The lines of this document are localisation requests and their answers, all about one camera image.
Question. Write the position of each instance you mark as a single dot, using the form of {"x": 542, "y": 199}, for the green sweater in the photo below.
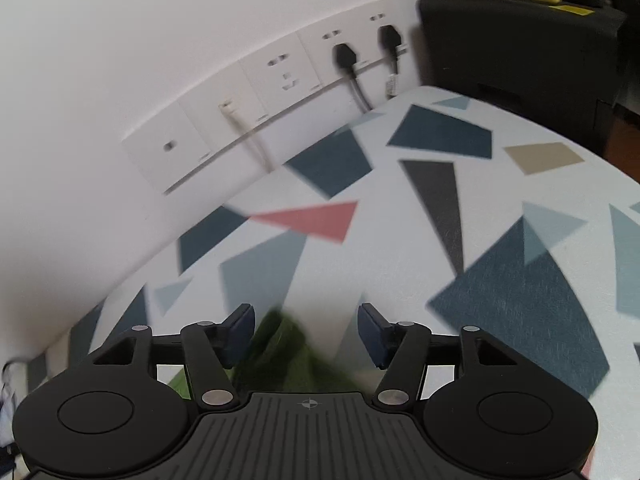
{"x": 290, "y": 360}

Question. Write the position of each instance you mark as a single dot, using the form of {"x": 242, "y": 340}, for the black power plug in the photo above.
{"x": 345, "y": 55}
{"x": 387, "y": 37}

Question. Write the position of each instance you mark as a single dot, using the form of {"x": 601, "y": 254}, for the geometric patterned tablecloth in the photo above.
{"x": 400, "y": 260}

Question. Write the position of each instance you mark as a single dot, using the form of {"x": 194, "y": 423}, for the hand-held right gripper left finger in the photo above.
{"x": 240, "y": 332}

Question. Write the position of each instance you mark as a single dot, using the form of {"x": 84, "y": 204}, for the white wall socket panel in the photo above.
{"x": 210, "y": 125}

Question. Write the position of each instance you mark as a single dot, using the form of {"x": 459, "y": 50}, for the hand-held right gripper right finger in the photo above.
{"x": 372, "y": 334}

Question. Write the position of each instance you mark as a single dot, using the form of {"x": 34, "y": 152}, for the black cabinet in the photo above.
{"x": 500, "y": 45}

